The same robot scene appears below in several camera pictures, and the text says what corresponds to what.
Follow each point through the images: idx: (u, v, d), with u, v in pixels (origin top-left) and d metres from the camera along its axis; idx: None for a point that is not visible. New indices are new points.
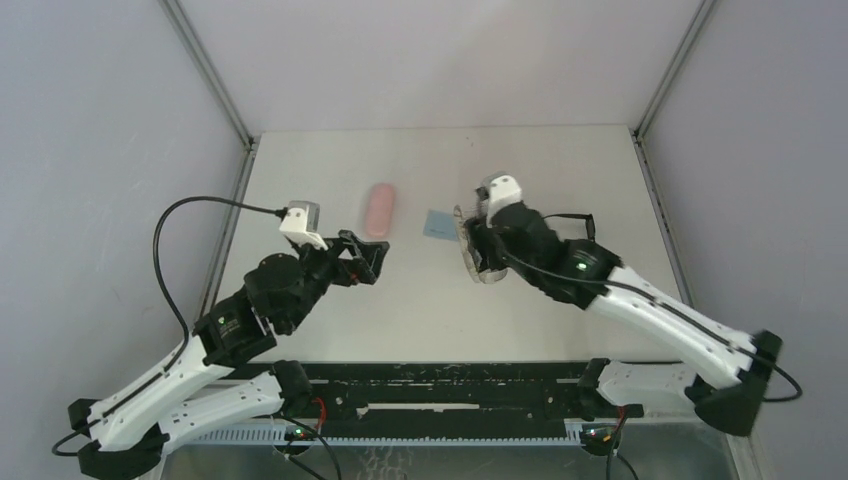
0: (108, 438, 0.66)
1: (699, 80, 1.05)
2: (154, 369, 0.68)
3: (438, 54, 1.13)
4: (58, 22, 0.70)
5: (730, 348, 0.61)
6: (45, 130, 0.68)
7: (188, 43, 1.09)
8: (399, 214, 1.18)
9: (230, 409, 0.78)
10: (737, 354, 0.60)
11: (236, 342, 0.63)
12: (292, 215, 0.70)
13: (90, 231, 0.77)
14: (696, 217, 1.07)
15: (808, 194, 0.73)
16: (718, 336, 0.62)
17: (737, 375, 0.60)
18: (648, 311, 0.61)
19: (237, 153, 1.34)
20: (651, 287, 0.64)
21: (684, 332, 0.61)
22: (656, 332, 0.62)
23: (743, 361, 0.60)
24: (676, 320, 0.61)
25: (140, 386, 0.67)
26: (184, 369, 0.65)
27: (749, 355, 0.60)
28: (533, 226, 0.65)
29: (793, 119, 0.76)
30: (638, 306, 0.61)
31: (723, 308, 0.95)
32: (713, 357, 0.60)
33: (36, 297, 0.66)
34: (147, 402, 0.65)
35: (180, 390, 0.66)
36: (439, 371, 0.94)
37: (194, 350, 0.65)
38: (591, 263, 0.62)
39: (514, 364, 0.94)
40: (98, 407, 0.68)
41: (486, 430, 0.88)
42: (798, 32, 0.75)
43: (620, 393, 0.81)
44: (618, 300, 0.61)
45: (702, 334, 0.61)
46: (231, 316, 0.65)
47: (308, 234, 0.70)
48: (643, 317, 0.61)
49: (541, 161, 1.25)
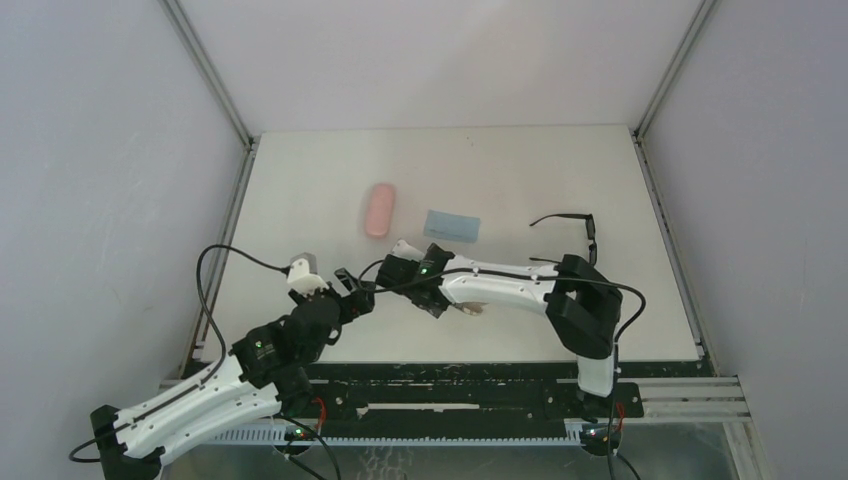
0: (135, 442, 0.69)
1: (699, 80, 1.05)
2: (189, 380, 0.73)
3: (438, 54, 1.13)
4: (58, 22, 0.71)
5: (535, 281, 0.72)
6: (45, 129, 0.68)
7: (188, 43, 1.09)
8: (398, 214, 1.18)
9: (226, 418, 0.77)
10: (543, 282, 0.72)
11: (272, 365, 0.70)
12: (294, 267, 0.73)
13: (89, 231, 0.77)
14: (695, 216, 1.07)
15: (808, 194, 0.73)
16: (527, 275, 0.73)
17: (544, 298, 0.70)
18: (471, 282, 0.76)
19: (237, 152, 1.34)
20: (477, 263, 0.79)
21: (501, 285, 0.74)
22: (489, 294, 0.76)
23: (547, 286, 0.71)
24: (494, 279, 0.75)
25: (174, 395, 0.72)
26: (221, 383, 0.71)
27: (551, 279, 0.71)
28: (387, 262, 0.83)
29: (793, 119, 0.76)
30: (465, 281, 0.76)
31: (724, 308, 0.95)
32: (526, 294, 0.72)
33: (36, 296, 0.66)
34: (181, 409, 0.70)
35: (213, 402, 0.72)
36: (439, 370, 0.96)
37: (228, 367, 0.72)
38: (429, 265, 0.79)
39: (514, 364, 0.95)
40: (127, 412, 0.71)
41: (487, 430, 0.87)
42: (798, 33, 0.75)
43: (592, 382, 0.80)
44: (451, 284, 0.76)
45: (512, 281, 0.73)
46: (268, 342, 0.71)
47: (314, 276, 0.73)
48: (472, 288, 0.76)
49: (541, 160, 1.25)
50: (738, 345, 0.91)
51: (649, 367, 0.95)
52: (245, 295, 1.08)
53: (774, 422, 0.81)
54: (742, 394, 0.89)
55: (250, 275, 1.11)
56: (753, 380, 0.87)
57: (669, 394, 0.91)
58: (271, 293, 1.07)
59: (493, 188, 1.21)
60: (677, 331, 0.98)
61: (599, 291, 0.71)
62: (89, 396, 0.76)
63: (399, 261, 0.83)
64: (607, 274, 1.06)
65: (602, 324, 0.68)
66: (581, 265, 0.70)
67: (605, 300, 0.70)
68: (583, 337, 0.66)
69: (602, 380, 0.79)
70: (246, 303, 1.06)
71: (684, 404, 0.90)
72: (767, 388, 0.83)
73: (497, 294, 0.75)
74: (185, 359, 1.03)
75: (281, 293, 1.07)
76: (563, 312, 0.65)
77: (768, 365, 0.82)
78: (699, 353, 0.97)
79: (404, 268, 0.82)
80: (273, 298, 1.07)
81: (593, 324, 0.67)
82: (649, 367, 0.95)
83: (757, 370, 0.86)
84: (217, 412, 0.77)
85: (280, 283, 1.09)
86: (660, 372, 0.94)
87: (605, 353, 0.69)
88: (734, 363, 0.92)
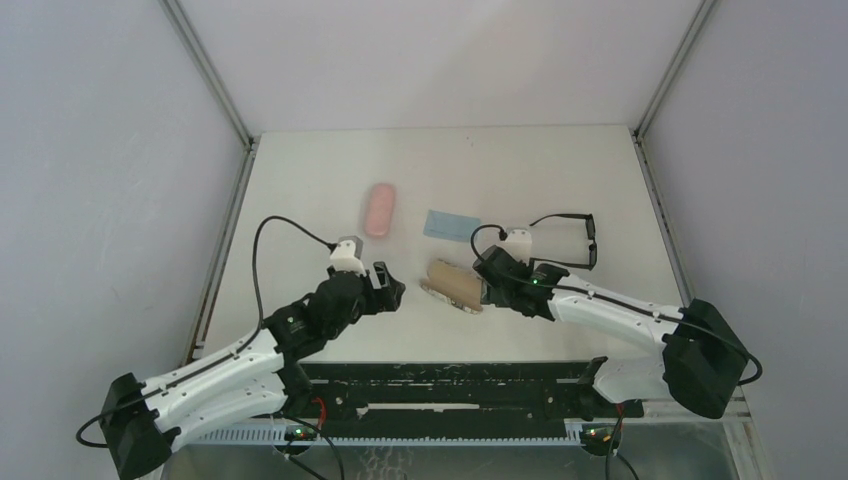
0: (168, 408, 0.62)
1: (700, 79, 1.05)
2: (221, 351, 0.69)
3: (437, 55, 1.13)
4: (59, 23, 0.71)
5: (656, 319, 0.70)
6: (46, 130, 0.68)
7: (188, 43, 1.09)
8: (399, 214, 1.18)
9: (234, 406, 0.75)
10: (664, 322, 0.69)
11: (303, 341, 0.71)
12: (342, 246, 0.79)
13: (88, 232, 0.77)
14: (695, 217, 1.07)
15: (808, 194, 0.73)
16: (648, 310, 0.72)
17: (662, 338, 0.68)
18: (584, 303, 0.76)
19: (237, 152, 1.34)
20: (588, 285, 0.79)
21: (614, 314, 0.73)
22: (596, 316, 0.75)
23: (668, 327, 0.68)
24: (609, 306, 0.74)
25: (208, 364, 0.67)
26: (256, 353, 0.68)
27: (675, 321, 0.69)
28: (498, 258, 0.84)
29: (793, 119, 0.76)
30: (577, 301, 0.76)
31: (723, 308, 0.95)
32: (641, 330, 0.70)
33: (36, 296, 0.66)
34: (217, 379, 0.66)
35: (246, 374, 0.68)
36: (439, 371, 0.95)
37: (266, 338, 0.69)
38: (542, 278, 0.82)
39: (514, 364, 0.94)
40: (155, 381, 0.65)
41: (486, 430, 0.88)
42: (799, 32, 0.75)
43: (615, 391, 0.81)
44: (560, 303, 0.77)
45: (631, 314, 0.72)
46: (299, 318, 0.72)
47: (357, 259, 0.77)
48: (582, 309, 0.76)
49: (541, 160, 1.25)
50: None
51: None
52: (245, 296, 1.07)
53: (773, 422, 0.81)
54: (742, 394, 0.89)
55: (249, 275, 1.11)
56: (753, 380, 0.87)
57: None
58: (271, 293, 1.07)
59: (493, 188, 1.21)
60: None
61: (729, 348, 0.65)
62: (89, 395, 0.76)
63: (509, 262, 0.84)
64: (608, 274, 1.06)
65: (720, 381, 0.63)
66: (712, 315, 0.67)
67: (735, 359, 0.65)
68: (697, 387, 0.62)
69: (625, 394, 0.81)
70: (247, 303, 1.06)
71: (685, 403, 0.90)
72: (767, 388, 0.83)
73: (608, 323, 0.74)
74: (185, 359, 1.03)
75: (281, 293, 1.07)
76: (682, 358, 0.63)
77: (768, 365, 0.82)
78: None
79: (509, 267, 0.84)
80: (273, 298, 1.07)
81: (714, 379, 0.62)
82: None
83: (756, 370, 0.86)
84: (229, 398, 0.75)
85: (280, 283, 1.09)
86: None
87: (706, 409, 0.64)
88: None
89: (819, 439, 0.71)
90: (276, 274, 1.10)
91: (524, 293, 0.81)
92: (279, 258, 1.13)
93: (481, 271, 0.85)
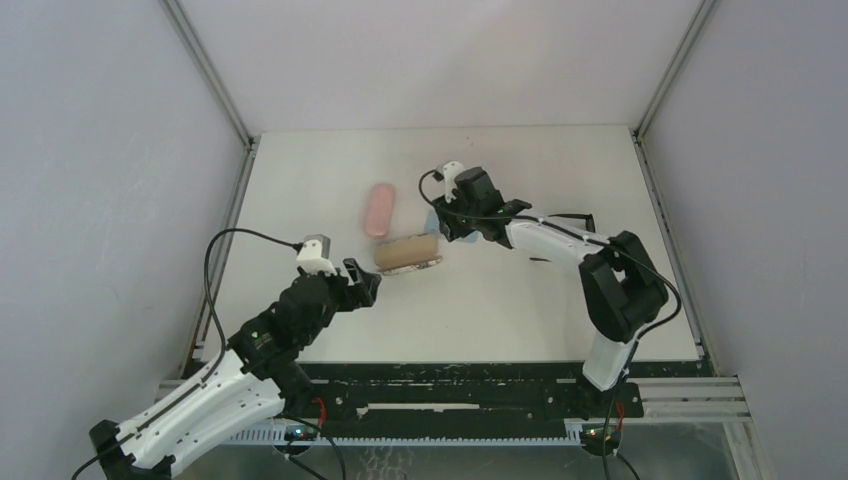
0: (143, 451, 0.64)
1: (701, 78, 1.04)
2: (189, 381, 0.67)
3: (437, 54, 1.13)
4: (58, 24, 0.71)
5: (585, 242, 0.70)
6: (45, 129, 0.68)
7: (187, 43, 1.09)
8: (399, 214, 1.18)
9: (229, 421, 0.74)
10: (591, 245, 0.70)
11: (273, 354, 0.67)
12: (307, 246, 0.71)
13: (89, 231, 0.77)
14: (696, 217, 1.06)
15: (809, 194, 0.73)
16: (579, 234, 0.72)
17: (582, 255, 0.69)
18: (531, 230, 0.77)
19: (237, 152, 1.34)
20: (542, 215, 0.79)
21: (551, 237, 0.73)
22: (539, 240, 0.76)
23: (592, 248, 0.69)
24: (550, 231, 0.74)
25: (176, 398, 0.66)
26: (223, 378, 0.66)
27: (600, 244, 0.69)
28: (480, 180, 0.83)
29: (794, 120, 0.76)
30: (527, 230, 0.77)
31: (724, 308, 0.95)
32: (571, 251, 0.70)
33: (36, 296, 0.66)
34: (185, 412, 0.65)
35: (217, 401, 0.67)
36: (439, 371, 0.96)
37: (232, 360, 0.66)
38: (508, 208, 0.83)
39: (514, 364, 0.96)
40: (130, 423, 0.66)
41: (486, 430, 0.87)
42: (800, 32, 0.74)
43: (595, 371, 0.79)
44: (516, 229, 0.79)
45: (565, 237, 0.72)
46: (265, 330, 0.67)
47: (324, 259, 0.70)
48: (530, 235, 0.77)
49: (541, 160, 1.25)
50: (738, 345, 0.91)
51: (650, 368, 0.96)
52: (246, 296, 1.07)
53: (774, 422, 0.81)
54: (743, 394, 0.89)
55: (249, 275, 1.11)
56: (753, 379, 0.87)
57: (669, 394, 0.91)
58: (272, 293, 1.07)
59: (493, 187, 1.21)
60: (677, 331, 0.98)
61: (644, 279, 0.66)
62: (89, 394, 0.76)
63: (489, 187, 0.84)
64: None
65: (632, 309, 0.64)
66: (636, 245, 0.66)
67: (648, 289, 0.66)
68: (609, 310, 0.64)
69: (606, 373, 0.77)
70: (246, 303, 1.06)
71: (684, 404, 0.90)
72: (767, 387, 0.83)
73: (545, 243, 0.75)
74: (185, 359, 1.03)
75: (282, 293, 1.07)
76: (593, 272, 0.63)
77: (768, 365, 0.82)
78: (699, 353, 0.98)
79: (488, 195, 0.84)
80: (273, 298, 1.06)
81: (621, 299, 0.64)
82: (649, 368, 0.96)
83: (757, 371, 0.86)
84: (222, 415, 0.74)
85: (280, 283, 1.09)
86: (660, 372, 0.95)
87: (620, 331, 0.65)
88: (733, 363, 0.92)
89: (821, 440, 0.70)
90: (276, 274, 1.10)
91: (492, 223, 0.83)
92: (277, 257, 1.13)
93: (461, 186, 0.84)
